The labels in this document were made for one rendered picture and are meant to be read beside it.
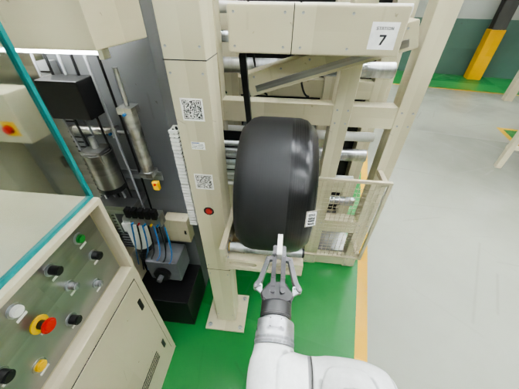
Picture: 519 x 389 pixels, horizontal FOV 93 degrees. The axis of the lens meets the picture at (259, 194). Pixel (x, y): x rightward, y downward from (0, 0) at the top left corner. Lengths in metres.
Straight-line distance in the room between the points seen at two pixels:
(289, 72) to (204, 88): 0.47
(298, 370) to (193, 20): 0.86
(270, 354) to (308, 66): 1.04
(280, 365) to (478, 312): 2.13
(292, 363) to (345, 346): 1.41
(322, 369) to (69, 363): 0.80
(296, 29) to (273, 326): 0.93
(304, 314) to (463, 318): 1.15
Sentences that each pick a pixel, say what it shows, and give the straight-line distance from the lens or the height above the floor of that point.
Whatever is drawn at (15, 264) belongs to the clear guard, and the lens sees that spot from 0.86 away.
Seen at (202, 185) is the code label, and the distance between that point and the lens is 1.02.
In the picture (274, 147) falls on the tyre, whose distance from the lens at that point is 0.82.
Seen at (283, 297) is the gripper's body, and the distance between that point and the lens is 0.67.
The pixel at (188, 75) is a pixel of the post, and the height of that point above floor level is 1.61.
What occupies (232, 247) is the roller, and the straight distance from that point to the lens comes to 1.14.
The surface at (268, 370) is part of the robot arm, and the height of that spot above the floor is 1.23.
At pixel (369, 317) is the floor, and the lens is 2.14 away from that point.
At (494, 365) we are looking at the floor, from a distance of 2.40.
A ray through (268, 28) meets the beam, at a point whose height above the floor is 1.71.
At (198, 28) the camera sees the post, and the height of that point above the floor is 1.73.
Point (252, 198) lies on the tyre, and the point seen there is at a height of 1.29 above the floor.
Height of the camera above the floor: 1.80
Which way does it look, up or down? 39 degrees down
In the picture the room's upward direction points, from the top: 1 degrees clockwise
